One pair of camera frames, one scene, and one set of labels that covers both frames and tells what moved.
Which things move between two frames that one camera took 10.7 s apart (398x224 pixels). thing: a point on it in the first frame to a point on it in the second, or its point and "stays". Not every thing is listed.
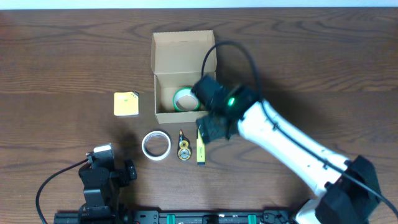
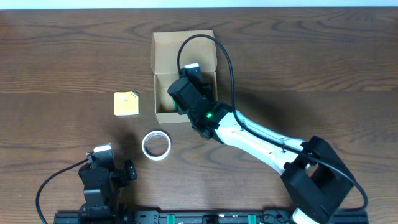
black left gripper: (131, 168) stays
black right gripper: (206, 128) to (206, 91)
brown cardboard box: (176, 63) stays
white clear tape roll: (153, 157) stays
